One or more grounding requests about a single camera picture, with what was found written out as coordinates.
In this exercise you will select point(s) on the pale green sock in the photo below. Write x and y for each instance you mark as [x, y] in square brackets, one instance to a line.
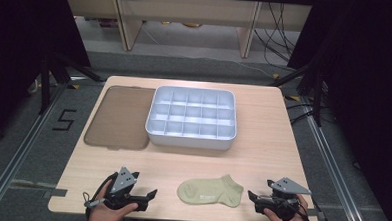
[210, 193]

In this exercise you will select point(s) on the white divided storage box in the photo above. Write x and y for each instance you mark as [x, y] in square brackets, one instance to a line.
[191, 142]

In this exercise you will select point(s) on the translucent brown box lid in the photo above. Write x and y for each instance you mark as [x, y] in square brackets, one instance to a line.
[120, 120]

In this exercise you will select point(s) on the aluminium floor rail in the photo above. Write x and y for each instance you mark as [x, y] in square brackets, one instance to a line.
[22, 153]
[335, 170]

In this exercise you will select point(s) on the beige wooden desk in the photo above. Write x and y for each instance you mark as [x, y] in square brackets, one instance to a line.
[188, 6]

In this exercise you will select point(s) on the grey tape strip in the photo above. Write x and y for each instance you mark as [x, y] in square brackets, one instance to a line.
[314, 214]
[55, 193]

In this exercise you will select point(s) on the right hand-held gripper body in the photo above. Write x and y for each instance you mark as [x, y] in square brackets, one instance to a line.
[289, 186]

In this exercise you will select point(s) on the black curtain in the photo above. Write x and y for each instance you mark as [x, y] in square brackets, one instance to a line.
[19, 49]
[368, 81]

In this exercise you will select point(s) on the black metal stand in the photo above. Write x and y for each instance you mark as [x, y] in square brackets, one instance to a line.
[318, 96]
[45, 84]

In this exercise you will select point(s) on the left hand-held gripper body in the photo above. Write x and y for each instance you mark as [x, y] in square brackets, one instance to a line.
[122, 179]

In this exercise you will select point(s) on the person's left hand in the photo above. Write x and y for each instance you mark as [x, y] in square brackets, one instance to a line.
[104, 215]

